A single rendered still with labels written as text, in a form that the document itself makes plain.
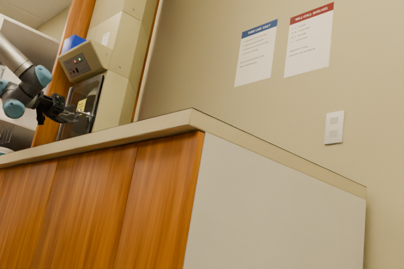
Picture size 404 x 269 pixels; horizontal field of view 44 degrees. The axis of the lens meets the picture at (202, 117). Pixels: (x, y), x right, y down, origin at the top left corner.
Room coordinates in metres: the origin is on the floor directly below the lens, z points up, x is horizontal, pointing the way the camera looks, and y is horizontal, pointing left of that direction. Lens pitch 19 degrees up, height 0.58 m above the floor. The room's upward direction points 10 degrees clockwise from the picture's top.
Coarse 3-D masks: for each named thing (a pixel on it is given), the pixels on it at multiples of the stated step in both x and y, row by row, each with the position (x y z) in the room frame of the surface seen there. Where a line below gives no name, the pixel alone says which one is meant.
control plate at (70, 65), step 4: (76, 56) 2.07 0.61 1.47; (80, 56) 2.05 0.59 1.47; (68, 60) 2.13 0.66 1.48; (72, 60) 2.11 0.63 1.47; (76, 60) 2.09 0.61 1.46; (80, 60) 2.07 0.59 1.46; (84, 60) 2.05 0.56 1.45; (64, 64) 2.17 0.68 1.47; (68, 64) 2.15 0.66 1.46; (72, 64) 2.13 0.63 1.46; (76, 64) 2.11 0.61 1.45; (80, 64) 2.09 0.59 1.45; (84, 64) 2.07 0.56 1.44; (68, 68) 2.17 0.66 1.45; (72, 68) 2.15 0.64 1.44; (84, 68) 2.09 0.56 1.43; (88, 68) 2.06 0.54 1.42; (68, 72) 2.19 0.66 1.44; (72, 72) 2.17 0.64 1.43; (76, 72) 2.14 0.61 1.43; (80, 72) 2.12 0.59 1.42; (84, 72) 2.10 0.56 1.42; (72, 76) 2.19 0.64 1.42
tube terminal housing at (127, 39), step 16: (112, 16) 2.07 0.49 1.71; (128, 16) 2.03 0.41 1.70; (96, 32) 2.17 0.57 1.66; (112, 32) 2.04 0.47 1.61; (128, 32) 2.04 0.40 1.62; (144, 32) 2.16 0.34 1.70; (112, 48) 2.01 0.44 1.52; (128, 48) 2.05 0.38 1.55; (144, 48) 2.23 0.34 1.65; (112, 64) 2.01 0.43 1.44; (128, 64) 2.06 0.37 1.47; (80, 80) 2.20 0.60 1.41; (112, 80) 2.03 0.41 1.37; (128, 80) 2.07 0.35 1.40; (112, 96) 2.04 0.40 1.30; (128, 96) 2.13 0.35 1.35; (112, 112) 2.05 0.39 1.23; (128, 112) 2.19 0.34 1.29; (96, 128) 2.01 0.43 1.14
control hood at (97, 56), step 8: (88, 40) 1.94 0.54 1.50; (80, 48) 2.01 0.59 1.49; (88, 48) 1.97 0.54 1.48; (96, 48) 1.96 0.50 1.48; (104, 48) 1.98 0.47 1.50; (64, 56) 2.13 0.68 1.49; (72, 56) 2.09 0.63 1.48; (88, 56) 2.01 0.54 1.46; (96, 56) 1.97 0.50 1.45; (104, 56) 1.98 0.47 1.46; (88, 64) 2.05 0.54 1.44; (96, 64) 2.01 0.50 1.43; (104, 64) 1.99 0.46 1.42; (88, 72) 2.08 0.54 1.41; (96, 72) 2.06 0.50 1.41; (72, 80) 2.22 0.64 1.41
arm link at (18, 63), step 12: (0, 36) 1.66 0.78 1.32; (0, 48) 1.66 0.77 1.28; (12, 48) 1.68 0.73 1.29; (0, 60) 1.71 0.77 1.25; (12, 60) 1.68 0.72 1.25; (24, 60) 1.70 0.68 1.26; (24, 72) 1.70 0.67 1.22; (36, 72) 1.71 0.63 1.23; (48, 72) 1.74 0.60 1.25; (24, 84) 1.73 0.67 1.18; (36, 84) 1.73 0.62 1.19
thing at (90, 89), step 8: (88, 80) 2.10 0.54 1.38; (96, 80) 2.04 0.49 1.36; (80, 88) 2.16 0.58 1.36; (88, 88) 2.09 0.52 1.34; (96, 88) 2.02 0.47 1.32; (72, 96) 2.21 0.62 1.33; (80, 96) 2.14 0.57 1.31; (88, 96) 2.07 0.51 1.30; (96, 96) 2.01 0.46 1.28; (72, 104) 2.19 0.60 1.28; (88, 104) 2.05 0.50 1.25; (96, 104) 2.00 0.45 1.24; (80, 120) 2.09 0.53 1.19; (88, 120) 2.02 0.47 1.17; (64, 128) 2.20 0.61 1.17; (72, 128) 2.13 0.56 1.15; (80, 128) 2.07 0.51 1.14; (88, 128) 2.01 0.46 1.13; (64, 136) 2.18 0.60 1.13; (72, 136) 2.12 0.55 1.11
